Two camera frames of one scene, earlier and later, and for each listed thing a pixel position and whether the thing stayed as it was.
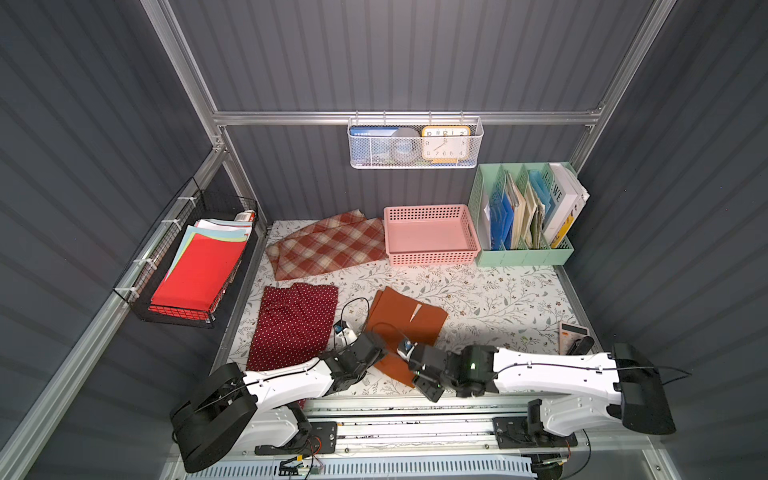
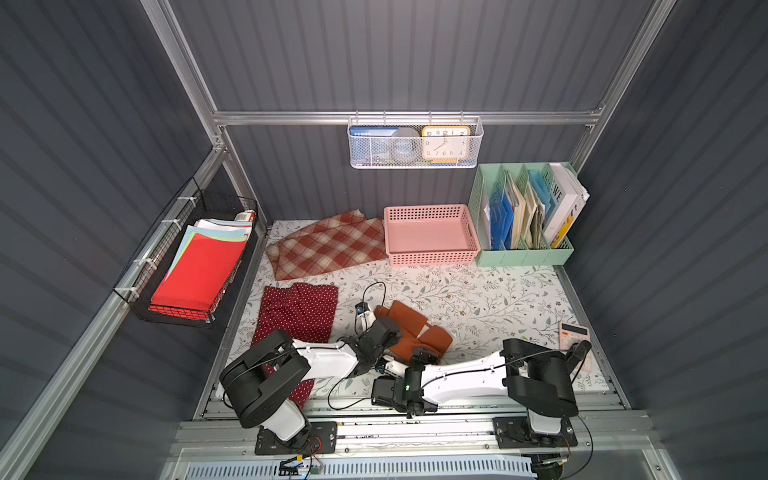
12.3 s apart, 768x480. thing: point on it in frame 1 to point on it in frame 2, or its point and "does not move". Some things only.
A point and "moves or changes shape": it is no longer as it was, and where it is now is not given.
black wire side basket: x=185 y=268 does not move
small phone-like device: x=568 y=333 does not move
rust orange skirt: x=400 y=319 moves or changes shape
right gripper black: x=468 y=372 to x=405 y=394
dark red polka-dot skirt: x=291 y=327 does not move
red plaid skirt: x=344 y=240 does not move
